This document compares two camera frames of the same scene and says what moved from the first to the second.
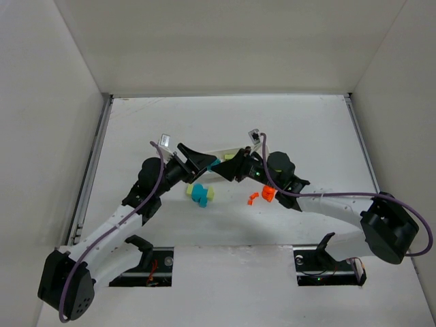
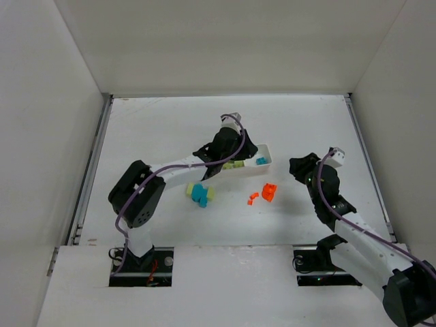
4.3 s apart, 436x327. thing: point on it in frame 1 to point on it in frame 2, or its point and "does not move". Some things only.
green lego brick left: (189, 189) does not move
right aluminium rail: (351, 105) does not move
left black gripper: (186, 165) to (248, 148)
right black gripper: (244, 167) to (301, 165)
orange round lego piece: (268, 193) does not move
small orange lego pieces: (250, 201) does not move
